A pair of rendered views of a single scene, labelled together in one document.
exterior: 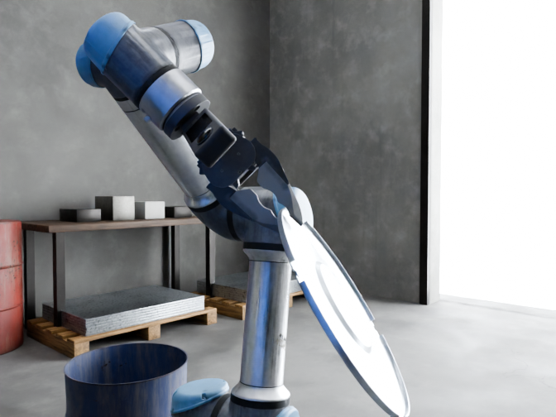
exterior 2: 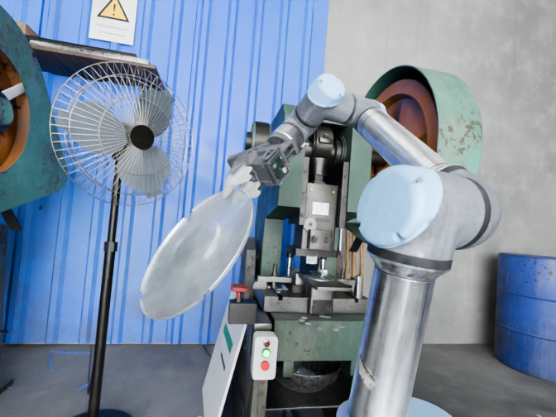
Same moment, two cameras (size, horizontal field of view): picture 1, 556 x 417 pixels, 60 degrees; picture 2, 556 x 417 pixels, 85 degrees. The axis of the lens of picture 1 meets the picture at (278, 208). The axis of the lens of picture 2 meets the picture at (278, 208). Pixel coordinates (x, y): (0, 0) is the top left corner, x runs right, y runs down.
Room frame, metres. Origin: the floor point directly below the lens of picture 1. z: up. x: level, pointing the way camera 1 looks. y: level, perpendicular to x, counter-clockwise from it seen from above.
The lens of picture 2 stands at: (1.08, -0.47, 1.00)
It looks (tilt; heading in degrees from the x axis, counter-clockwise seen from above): 2 degrees up; 127
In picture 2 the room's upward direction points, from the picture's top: 5 degrees clockwise
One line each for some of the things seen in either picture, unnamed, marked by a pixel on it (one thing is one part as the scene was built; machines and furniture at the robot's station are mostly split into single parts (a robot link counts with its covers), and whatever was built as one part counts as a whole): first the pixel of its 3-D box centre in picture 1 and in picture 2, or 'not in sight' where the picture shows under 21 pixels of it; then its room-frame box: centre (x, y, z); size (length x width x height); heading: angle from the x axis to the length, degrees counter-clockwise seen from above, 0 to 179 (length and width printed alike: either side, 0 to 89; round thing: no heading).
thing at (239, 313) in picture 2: not in sight; (241, 326); (0.36, 0.35, 0.62); 0.10 x 0.06 x 0.20; 48
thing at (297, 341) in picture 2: not in sight; (301, 256); (0.29, 0.83, 0.83); 0.79 x 0.43 x 1.34; 138
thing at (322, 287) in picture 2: not in sight; (322, 296); (0.52, 0.62, 0.72); 0.25 x 0.14 x 0.14; 138
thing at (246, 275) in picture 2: not in sight; (241, 334); (0.11, 0.63, 0.45); 0.92 x 0.12 x 0.90; 138
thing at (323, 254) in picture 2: not in sight; (310, 253); (0.39, 0.74, 0.86); 0.20 x 0.16 x 0.05; 48
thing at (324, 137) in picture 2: not in sight; (318, 164); (0.39, 0.74, 1.27); 0.21 x 0.12 x 0.34; 138
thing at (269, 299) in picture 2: not in sight; (308, 295); (0.39, 0.74, 0.68); 0.45 x 0.30 x 0.06; 48
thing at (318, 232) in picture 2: not in sight; (317, 214); (0.42, 0.71, 1.04); 0.17 x 0.15 x 0.30; 138
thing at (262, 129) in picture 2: not in sight; (264, 149); (0.21, 0.56, 1.31); 0.22 x 0.12 x 0.22; 138
